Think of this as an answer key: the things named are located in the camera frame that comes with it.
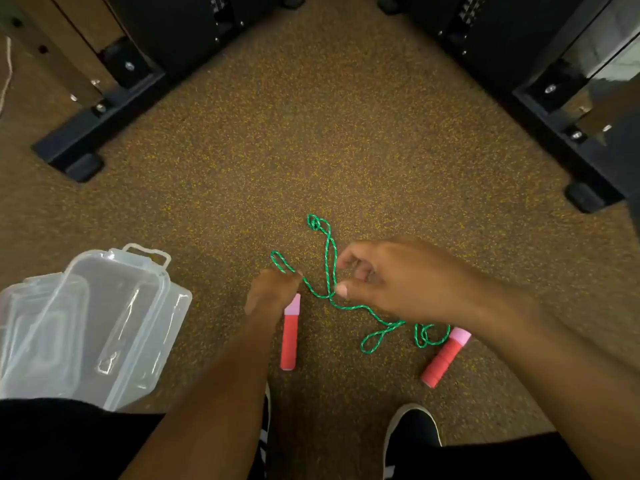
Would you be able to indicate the clear plastic box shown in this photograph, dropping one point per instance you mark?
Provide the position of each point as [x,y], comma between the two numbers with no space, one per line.
[100,319]

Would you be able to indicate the black steel base beam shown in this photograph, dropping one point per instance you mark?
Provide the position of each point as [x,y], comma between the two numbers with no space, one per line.
[595,159]
[100,129]

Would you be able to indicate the person's left forearm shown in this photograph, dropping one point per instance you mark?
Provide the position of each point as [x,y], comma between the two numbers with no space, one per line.
[215,409]

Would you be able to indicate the person's right black shoe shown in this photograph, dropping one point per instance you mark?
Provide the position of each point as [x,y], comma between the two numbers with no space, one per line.
[412,434]

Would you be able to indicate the person's black shoe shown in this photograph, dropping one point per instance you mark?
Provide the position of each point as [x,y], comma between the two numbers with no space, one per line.
[262,434]
[412,434]

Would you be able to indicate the black shorts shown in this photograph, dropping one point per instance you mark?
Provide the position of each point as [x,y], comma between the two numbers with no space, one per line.
[50,444]

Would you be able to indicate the person's left black shoe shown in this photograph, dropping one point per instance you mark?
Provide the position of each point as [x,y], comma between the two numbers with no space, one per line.
[262,434]

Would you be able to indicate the person's left hand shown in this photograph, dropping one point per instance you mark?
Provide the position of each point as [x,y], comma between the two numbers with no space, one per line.
[270,294]

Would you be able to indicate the person's right forearm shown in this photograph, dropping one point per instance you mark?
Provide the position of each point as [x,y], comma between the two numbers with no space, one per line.
[565,384]

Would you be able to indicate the chrome perforated upright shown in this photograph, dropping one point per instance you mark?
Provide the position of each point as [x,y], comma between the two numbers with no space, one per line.
[610,69]
[55,39]

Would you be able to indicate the metal weight stack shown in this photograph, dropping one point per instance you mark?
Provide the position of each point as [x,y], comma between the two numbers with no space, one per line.
[216,3]
[470,8]

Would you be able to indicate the person's right hand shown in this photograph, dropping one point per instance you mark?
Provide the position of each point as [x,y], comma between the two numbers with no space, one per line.
[415,284]

